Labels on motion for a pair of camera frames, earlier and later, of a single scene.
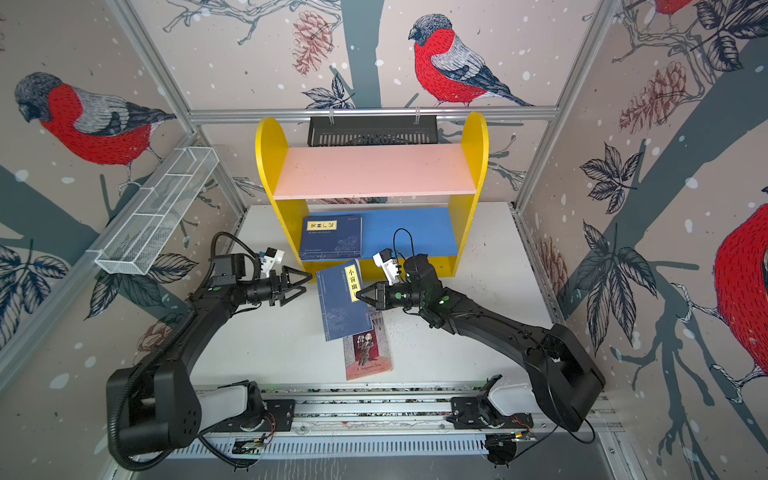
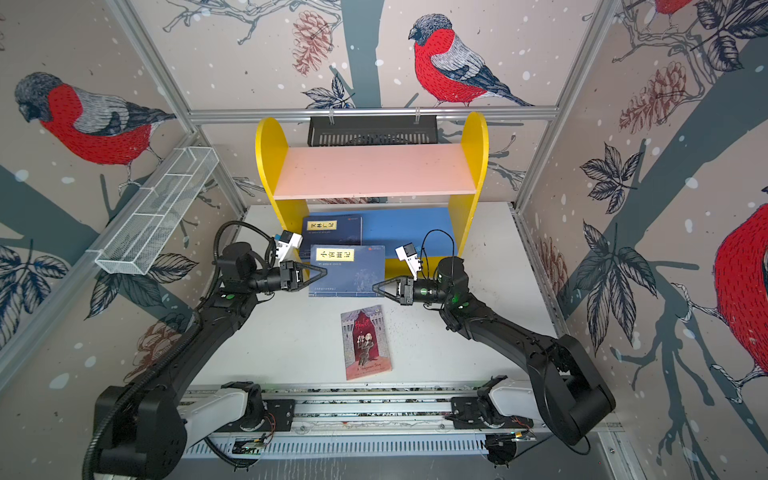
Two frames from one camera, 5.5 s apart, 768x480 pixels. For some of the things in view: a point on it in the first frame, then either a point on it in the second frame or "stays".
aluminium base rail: x=394 y=410 stays
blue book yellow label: x=344 y=313 to x=352 y=270
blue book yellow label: x=331 y=237 stays
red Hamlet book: x=367 y=353 stays
